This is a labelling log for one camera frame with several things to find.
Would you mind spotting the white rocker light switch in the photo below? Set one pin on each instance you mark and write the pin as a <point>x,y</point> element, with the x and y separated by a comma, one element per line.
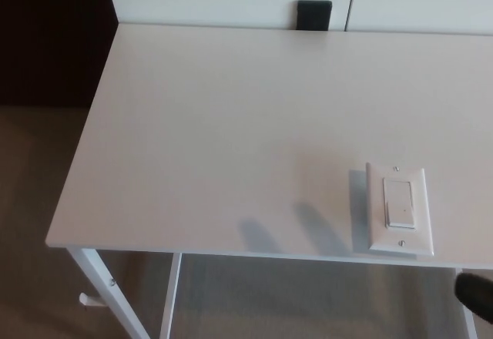
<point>400,204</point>

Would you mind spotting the white table side hook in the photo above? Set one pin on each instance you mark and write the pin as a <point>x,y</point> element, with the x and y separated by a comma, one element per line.
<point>90,301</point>

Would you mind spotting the white metal-legged table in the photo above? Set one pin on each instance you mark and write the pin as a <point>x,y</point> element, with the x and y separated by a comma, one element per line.
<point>231,123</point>

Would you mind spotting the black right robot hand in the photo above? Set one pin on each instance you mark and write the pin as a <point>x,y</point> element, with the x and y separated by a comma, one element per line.
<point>475,291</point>

